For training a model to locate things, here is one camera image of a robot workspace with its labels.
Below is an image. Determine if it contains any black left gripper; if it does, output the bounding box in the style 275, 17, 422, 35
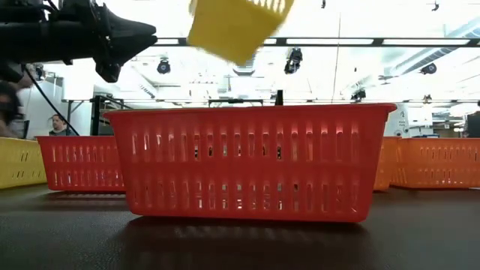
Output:
55, 0, 158, 65

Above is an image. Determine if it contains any yellow slotted plastic basket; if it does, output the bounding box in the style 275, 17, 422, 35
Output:
186, 0, 296, 67
0, 136, 48, 190

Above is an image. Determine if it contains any red slotted plastic basket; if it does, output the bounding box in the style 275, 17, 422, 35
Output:
36, 135, 127, 194
103, 103, 398, 224

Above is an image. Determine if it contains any orange slotted plastic basket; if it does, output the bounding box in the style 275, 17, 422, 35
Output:
390, 137, 480, 190
373, 136, 401, 191

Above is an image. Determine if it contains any person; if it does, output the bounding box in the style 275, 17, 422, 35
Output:
0, 69, 35, 139
48, 114, 76, 137

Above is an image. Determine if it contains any black table mat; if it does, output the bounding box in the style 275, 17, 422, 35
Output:
0, 183, 480, 270

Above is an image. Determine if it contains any white printed sign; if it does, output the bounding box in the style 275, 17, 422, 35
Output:
388, 106, 412, 138

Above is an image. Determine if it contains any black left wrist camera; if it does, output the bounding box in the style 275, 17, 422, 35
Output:
94, 59, 122, 84

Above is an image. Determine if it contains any black aluminium rig frame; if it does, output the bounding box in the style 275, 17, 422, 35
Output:
89, 94, 132, 137

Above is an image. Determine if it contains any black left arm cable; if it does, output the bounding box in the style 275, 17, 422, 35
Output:
22, 65, 80, 137

